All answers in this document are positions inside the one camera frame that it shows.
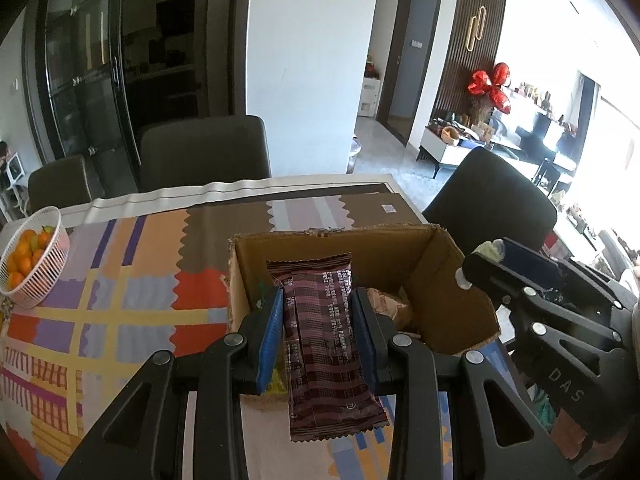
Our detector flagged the small pale snack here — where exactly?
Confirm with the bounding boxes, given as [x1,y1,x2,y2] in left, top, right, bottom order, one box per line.
[455,240,505,291]

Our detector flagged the gold wall ornament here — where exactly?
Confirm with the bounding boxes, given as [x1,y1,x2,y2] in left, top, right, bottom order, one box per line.
[466,6,489,54]

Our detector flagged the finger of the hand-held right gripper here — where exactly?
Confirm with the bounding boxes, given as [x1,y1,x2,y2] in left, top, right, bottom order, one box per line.
[461,252,628,381]
[501,236,638,333]

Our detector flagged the dark framed grey door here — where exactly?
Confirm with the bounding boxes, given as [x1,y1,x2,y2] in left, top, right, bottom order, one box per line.
[376,0,445,147]

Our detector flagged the rounded dark dining chair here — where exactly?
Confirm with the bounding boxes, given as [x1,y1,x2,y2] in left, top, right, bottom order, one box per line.
[422,147,558,257]

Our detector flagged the cardboard box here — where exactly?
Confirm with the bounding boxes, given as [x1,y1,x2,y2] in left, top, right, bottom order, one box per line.
[226,223,501,401]

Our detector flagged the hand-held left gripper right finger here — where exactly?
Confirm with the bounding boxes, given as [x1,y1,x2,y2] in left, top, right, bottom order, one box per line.
[350,287,576,480]

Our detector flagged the small white shelf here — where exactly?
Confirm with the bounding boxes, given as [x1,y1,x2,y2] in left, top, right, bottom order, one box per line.
[0,155,29,222]

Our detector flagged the small dark dining chair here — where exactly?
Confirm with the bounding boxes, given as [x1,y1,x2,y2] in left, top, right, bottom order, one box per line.
[27,155,94,213]

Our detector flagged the white shelf cabinet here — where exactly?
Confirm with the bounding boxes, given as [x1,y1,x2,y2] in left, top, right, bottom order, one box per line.
[358,55,384,119]

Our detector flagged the dark brown snack packet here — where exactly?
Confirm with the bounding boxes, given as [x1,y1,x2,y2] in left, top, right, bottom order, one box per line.
[265,252,390,443]

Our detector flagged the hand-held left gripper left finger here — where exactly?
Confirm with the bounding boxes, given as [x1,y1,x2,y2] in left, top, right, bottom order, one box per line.
[57,287,285,480]

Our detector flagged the colourful patterned tablecloth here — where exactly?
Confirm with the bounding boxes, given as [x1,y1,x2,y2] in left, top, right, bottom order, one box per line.
[0,180,531,480]

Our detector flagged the black framed glass door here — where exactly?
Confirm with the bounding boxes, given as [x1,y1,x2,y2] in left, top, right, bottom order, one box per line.
[36,0,142,177]

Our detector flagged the white low cabinet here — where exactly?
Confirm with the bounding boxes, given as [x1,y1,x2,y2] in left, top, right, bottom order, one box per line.
[417,124,503,179]

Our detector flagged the wide dark dining chair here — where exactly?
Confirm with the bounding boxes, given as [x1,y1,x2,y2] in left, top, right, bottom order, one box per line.
[139,115,271,194]

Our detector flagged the tan snack packet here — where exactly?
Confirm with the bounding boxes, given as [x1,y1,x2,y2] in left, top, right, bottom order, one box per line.
[365,286,414,334]

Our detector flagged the pile of oranges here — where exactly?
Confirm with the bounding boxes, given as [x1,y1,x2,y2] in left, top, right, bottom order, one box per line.
[4,225,56,291]

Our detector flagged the white fruit basket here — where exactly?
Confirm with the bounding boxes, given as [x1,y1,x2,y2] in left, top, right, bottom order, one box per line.
[0,206,71,310]

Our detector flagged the red foil balloon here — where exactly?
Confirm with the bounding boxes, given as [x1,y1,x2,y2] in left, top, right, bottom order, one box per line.
[467,62,514,115]

